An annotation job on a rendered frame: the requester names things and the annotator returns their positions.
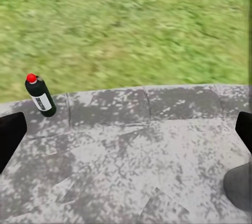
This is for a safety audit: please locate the insectifuge atomizer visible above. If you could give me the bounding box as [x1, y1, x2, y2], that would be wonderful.
[25, 73, 56, 117]

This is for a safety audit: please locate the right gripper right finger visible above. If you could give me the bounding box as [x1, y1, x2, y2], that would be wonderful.
[235, 111, 252, 154]

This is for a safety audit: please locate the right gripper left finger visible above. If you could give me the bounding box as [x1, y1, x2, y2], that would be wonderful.
[0, 112, 27, 174]

